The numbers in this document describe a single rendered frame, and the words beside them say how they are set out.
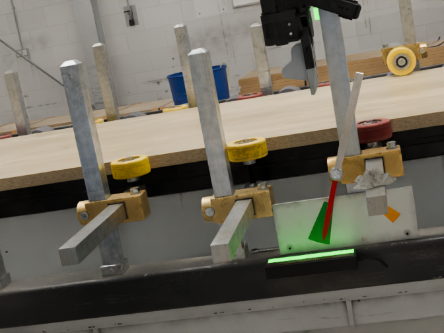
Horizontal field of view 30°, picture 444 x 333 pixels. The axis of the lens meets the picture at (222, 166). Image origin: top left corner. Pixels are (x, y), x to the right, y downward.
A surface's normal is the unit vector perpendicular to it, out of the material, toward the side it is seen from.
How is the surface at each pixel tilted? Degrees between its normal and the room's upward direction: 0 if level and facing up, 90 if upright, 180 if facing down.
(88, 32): 90
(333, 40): 90
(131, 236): 90
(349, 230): 90
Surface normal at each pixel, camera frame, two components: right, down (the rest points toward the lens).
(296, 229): -0.17, 0.21
